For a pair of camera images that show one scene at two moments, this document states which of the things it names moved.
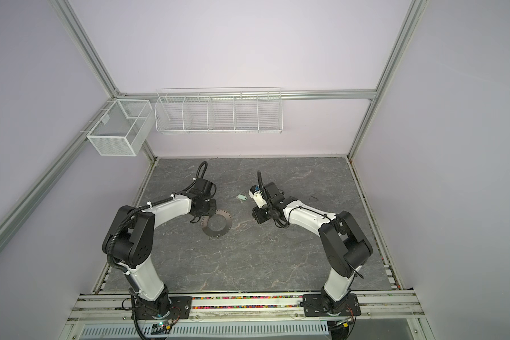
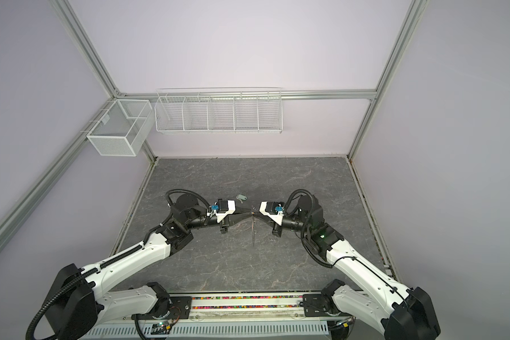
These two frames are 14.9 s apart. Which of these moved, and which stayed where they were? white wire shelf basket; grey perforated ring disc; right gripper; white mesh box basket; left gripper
Moved: left gripper; grey perforated ring disc; right gripper
Stayed: white mesh box basket; white wire shelf basket
